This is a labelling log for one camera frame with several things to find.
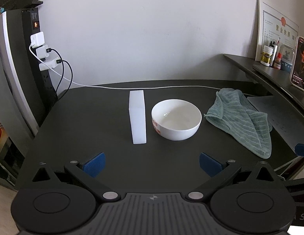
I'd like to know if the white melamine sponge block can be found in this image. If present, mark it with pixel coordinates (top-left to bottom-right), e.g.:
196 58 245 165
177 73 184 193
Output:
129 90 147 144

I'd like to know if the white ceramic bowl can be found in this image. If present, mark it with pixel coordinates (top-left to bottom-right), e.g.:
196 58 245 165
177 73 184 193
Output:
151 99 203 141

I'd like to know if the teal striped dish towel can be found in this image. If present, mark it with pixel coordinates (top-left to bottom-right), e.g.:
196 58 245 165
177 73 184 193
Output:
204 88 272 159

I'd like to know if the dark raised side shelf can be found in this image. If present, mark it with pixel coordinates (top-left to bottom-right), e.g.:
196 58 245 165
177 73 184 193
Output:
223 54 304 117

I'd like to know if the smartphone with lit screen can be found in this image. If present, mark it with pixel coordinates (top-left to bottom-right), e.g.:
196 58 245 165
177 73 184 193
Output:
290 36 304 91

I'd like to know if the black vertical power strip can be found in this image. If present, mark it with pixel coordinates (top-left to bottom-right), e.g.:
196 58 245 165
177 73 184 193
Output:
21 7 59 128

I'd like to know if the red-capped small bottle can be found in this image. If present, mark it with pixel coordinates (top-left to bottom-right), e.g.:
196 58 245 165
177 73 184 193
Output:
273 52 282 70

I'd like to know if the small blue white box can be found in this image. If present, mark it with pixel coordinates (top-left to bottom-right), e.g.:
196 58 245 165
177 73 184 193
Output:
280 45 295 73

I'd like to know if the bottom white charger plug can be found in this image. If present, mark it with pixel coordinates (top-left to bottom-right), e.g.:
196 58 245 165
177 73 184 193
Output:
39 57 62 71

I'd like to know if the white charger plug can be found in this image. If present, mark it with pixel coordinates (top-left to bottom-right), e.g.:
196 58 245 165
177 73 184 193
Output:
30 31 45 48
35 45 49 60
39 57 62 71

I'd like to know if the middle white charger plug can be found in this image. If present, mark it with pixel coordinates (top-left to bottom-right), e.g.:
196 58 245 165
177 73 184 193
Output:
35 45 49 60

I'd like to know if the framed business licence certificate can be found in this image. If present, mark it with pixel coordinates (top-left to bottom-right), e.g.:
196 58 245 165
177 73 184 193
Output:
255 0 299 61

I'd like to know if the top white charger plug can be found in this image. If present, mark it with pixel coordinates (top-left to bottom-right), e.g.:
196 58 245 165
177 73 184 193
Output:
30 31 45 48

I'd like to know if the black usb cable lower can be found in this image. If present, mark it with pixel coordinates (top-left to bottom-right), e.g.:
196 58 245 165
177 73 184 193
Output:
57 59 75 101

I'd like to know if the black usb cable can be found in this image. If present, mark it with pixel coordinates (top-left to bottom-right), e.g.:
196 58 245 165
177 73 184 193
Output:
57 59 75 101
47 47 65 95

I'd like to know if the white charging cable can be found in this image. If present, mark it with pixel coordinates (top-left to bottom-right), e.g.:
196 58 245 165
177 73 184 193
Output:
28 44 221 91

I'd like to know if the black usb cable upper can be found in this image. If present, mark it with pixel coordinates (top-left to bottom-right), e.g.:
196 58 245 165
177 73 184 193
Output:
47 47 65 95

